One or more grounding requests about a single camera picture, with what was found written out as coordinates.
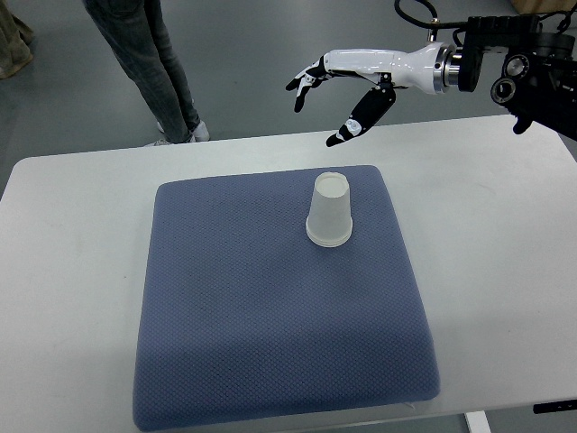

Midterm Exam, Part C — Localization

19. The blue mesh cushion pad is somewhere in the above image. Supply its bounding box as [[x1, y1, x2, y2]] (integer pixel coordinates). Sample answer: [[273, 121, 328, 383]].
[[133, 165, 440, 431]]

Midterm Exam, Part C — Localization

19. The black desk control panel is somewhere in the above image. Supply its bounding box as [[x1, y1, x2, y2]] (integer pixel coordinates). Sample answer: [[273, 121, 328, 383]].
[[533, 399, 577, 414]]

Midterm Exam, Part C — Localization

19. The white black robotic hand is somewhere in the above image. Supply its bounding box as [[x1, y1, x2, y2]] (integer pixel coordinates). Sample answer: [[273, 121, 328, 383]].
[[286, 42, 461, 147]]

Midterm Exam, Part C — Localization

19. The white paper cup on cushion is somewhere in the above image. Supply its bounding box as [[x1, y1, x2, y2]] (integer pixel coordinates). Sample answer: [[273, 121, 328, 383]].
[[307, 229, 353, 248]]

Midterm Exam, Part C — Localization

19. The white table leg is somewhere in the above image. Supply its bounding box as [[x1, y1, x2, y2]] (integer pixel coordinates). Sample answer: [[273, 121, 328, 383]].
[[464, 411, 491, 433]]

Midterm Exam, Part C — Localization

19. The person in grey jeans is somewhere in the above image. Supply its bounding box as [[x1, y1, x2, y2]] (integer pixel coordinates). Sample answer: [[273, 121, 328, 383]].
[[83, 1, 210, 147]]

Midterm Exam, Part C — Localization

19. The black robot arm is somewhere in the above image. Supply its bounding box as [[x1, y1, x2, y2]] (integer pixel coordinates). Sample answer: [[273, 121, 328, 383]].
[[457, 14, 576, 140]]

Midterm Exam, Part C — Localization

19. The cardboard box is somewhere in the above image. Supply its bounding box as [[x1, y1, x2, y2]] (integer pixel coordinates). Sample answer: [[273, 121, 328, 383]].
[[510, 0, 575, 14]]

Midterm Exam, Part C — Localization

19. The black cable loop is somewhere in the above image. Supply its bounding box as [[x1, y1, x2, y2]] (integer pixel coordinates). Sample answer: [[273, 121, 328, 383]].
[[394, 0, 472, 31]]

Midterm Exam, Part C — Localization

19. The white paper cup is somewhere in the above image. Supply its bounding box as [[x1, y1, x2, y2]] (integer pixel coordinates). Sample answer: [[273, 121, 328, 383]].
[[307, 229, 353, 248], [306, 171, 353, 238]]

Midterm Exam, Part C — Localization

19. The black tripod leg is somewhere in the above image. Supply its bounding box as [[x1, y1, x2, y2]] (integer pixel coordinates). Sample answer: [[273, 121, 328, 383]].
[[557, 8, 576, 33]]

